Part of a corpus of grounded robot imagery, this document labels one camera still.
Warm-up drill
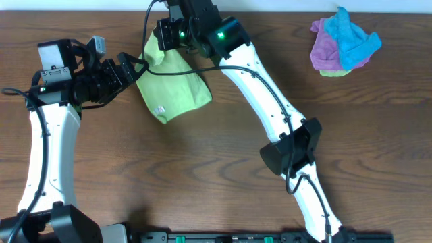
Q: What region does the light green cloth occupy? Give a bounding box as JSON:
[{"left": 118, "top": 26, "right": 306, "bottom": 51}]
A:
[{"left": 136, "top": 34, "right": 213, "bottom": 124}]

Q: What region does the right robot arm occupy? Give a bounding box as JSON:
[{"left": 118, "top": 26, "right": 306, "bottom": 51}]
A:
[{"left": 155, "top": 0, "right": 342, "bottom": 242}]

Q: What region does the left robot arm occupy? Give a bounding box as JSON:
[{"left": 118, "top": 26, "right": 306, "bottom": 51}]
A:
[{"left": 1, "top": 36, "right": 149, "bottom": 242}]

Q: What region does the purple cloth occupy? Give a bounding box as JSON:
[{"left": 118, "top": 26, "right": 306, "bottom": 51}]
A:
[{"left": 310, "top": 18, "right": 371, "bottom": 71}]

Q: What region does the blue cloth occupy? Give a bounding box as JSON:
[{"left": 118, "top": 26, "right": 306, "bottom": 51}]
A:
[{"left": 324, "top": 7, "right": 382, "bottom": 70}]

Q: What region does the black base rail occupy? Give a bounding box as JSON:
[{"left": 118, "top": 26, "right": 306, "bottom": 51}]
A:
[{"left": 130, "top": 231, "right": 394, "bottom": 243}]

